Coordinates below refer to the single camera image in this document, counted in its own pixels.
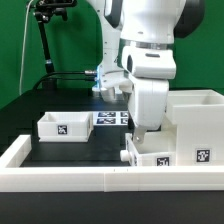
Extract white marker tag plate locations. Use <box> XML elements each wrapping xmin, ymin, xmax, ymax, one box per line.
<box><xmin>93</xmin><ymin>111</ymin><xmax>129</xmax><ymax>126</ymax></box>

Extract black camera tripod stand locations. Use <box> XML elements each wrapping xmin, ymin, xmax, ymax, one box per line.
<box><xmin>32</xmin><ymin>0</ymin><xmax>77</xmax><ymax>90</ymax></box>

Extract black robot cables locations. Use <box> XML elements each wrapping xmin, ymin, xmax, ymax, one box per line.
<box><xmin>32</xmin><ymin>69</ymin><xmax>98</xmax><ymax>90</ymax></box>

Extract white border fence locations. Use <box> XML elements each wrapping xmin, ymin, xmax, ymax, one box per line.
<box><xmin>0</xmin><ymin>135</ymin><xmax>224</xmax><ymax>192</ymax></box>

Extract white drawer cabinet frame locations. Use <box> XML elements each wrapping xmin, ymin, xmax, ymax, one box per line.
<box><xmin>166</xmin><ymin>90</ymin><xmax>224</xmax><ymax>166</ymax></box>

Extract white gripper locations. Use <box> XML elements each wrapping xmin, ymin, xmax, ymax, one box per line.
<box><xmin>128</xmin><ymin>76</ymin><xmax>169</xmax><ymax>143</ymax></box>

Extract white drawer box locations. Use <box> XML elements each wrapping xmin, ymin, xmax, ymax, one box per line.
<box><xmin>120</xmin><ymin>131</ymin><xmax>176</xmax><ymax>166</ymax></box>
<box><xmin>37</xmin><ymin>112</ymin><xmax>94</xmax><ymax>142</ymax></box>

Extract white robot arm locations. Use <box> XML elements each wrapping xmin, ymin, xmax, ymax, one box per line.
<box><xmin>86</xmin><ymin>0</ymin><xmax>205</xmax><ymax>143</ymax></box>

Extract white cable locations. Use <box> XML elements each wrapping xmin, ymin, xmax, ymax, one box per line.
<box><xmin>18</xmin><ymin>0</ymin><xmax>35</xmax><ymax>96</ymax></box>

